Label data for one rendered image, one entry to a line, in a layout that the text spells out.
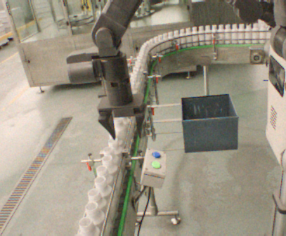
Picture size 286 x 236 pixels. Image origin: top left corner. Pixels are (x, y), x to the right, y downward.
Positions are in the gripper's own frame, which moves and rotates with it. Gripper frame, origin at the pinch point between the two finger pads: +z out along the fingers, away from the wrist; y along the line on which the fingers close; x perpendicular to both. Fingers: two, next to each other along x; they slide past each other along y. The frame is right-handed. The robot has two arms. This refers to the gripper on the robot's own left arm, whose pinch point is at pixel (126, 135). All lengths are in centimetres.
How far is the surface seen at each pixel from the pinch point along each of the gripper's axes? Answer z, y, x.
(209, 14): 70, 78, 576
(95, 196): 23.8, -14.1, 5.1
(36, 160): 139, -151, 192
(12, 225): 140, -135, 100
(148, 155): 27.6, -0.5, 30.6
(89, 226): 24.2, -13.3, -6.3
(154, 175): 30.2, 2.1, 21.6
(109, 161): 24.0, -13.2, 22.8
